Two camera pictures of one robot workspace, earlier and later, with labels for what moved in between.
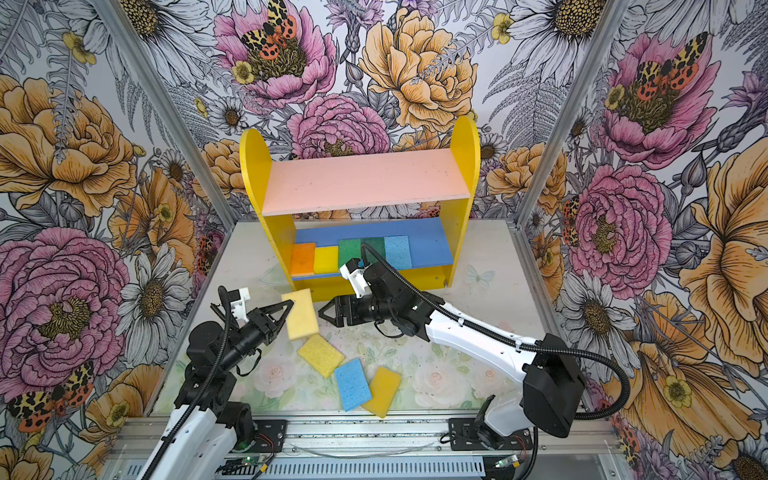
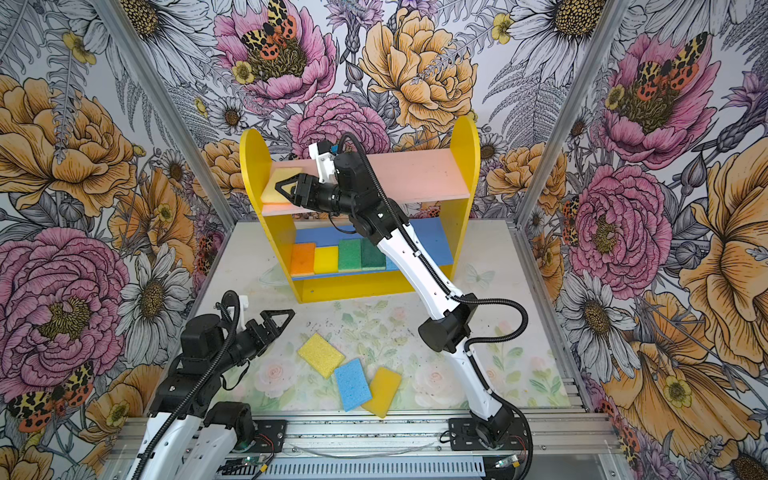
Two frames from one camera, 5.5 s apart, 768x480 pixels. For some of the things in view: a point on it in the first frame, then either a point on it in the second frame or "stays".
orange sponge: x=303 y=259 stays
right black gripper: x=341 y=307 to x=306 y=192
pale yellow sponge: x=301 y=320 to x=270 y=194
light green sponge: x=348 y=250 stays
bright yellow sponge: x=326 y=259 stays
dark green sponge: x=377 y=243 stays
